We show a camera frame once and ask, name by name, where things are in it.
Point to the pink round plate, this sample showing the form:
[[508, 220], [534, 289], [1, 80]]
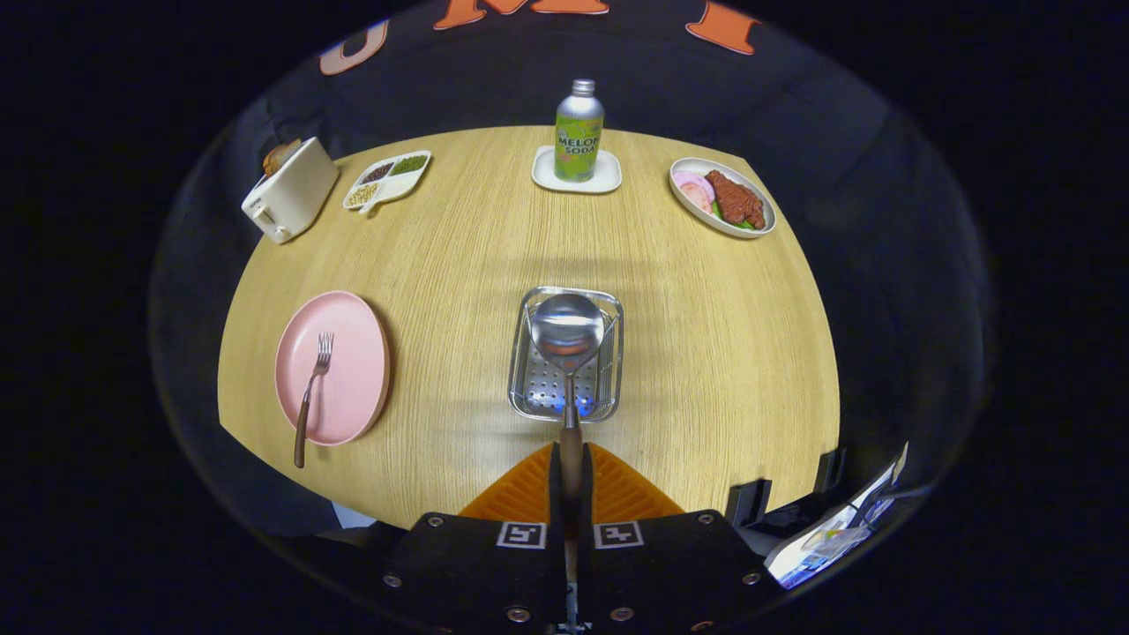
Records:
[[353, 379]]

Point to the brown fried meat piece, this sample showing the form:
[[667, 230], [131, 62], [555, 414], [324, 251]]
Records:
[[734, 198]]

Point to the white printed paper sheet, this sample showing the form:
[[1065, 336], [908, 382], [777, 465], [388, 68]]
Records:
[[820, 542]]

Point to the green soda bottle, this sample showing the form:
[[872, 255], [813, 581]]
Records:
[[579, 132]]

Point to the white oval food plate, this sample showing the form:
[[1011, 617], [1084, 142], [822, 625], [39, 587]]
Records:
[[706, 216]]

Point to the green lettuce leaf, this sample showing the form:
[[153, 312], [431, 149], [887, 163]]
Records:
[[745, 224]]

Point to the white square coaster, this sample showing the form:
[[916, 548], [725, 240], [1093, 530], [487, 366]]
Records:
[[547, 176]]

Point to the pink ham slice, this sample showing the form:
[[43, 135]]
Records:
[[691, 182], [699, 201]]

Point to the brown toast slice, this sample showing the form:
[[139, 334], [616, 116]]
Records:
[[280, 157]]

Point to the cream toaster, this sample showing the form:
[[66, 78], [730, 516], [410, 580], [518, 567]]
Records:
[[291, 198]]

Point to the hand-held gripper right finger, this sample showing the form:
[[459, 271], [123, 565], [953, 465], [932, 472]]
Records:
[[670, 564]]

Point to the white divided snack dish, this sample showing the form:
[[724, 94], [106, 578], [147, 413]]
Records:
[[388, 181]]

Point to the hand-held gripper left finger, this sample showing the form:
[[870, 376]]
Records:
[[476, 564]]

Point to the perforated metal basket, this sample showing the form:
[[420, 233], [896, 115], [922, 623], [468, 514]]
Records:
[[542, 388]]

